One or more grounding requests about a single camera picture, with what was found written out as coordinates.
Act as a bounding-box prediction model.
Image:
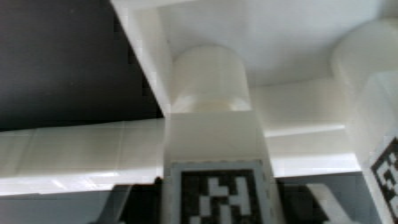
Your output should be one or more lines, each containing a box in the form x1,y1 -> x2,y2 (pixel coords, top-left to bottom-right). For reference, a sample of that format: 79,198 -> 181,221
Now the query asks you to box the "white chair seat part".
109,0 -> 398,177

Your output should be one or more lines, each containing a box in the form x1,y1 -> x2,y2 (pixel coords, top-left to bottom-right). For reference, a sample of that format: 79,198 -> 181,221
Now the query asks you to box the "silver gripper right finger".
278,183 -> 360,224

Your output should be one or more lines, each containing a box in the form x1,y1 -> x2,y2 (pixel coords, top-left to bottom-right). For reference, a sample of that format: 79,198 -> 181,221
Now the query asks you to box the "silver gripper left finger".
88,183 -> 161,224

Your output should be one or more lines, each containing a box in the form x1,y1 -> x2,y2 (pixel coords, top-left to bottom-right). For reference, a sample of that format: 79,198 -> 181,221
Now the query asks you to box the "white chair leg with tag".
346,72 -> 398,224

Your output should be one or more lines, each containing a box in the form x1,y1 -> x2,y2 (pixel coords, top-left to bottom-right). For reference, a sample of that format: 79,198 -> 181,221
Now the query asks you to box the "small white leg part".
161,45 -> 285,224

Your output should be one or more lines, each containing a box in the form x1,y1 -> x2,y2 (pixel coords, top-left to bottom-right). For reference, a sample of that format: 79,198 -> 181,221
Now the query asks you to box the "white L-shaped fence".
0,119 -> 163,196

